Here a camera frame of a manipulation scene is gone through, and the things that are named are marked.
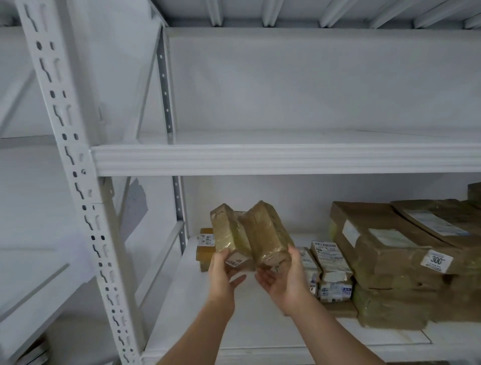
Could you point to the person's left forearm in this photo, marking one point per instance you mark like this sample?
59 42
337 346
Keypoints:
199 338

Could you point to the stack of large brown parcels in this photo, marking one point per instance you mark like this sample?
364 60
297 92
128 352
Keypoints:
394 255

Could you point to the person's right hand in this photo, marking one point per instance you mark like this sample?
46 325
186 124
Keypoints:
293 289

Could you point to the pile of brown parcels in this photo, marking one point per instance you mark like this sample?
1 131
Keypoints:
336 291

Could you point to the person's left hand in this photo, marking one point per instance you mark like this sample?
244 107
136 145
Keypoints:
221 289

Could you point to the taped cardboard box end label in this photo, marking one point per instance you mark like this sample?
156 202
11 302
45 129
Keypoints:
225 229

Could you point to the person's right forearm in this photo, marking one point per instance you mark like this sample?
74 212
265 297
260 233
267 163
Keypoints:
338 342

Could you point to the white metal shelving rack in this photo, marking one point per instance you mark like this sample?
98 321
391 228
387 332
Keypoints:
34 301
263 159

